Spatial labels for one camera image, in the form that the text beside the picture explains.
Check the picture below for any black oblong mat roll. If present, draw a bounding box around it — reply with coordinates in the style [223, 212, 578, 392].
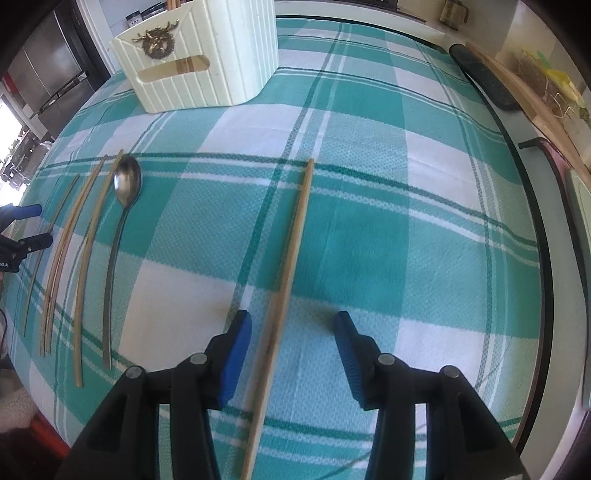
[449, 44, 520, 112]

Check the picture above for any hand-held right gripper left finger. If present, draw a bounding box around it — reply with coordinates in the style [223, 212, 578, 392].
[55, 310, 254, 480]

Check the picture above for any cream ribbed utensil holder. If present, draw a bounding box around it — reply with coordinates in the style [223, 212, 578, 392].
[109, 0, 279, 114]

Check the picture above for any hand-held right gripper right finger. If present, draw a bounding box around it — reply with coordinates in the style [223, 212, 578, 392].
[333, 311, 527, 480]

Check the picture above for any wire basket with yellow items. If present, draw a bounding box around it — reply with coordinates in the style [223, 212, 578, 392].
[512, 48, 591, 121]

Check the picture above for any teal checked tablecloth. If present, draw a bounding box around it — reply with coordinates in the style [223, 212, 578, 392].
[4, 18, 551, 480]

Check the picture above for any wooden cutting board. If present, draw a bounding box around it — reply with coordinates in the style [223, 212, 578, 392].
[466, 41, 591, 172]

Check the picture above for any grey refrigerator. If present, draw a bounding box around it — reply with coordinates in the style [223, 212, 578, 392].
[7, 9, 99, 137]

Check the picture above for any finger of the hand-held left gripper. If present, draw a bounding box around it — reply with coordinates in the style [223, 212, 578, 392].
[15, 233, 54, 255]
[0, 203, 42, 230]

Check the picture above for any metal spoon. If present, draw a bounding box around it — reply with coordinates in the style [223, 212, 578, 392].
[102, 154, 143, 370]

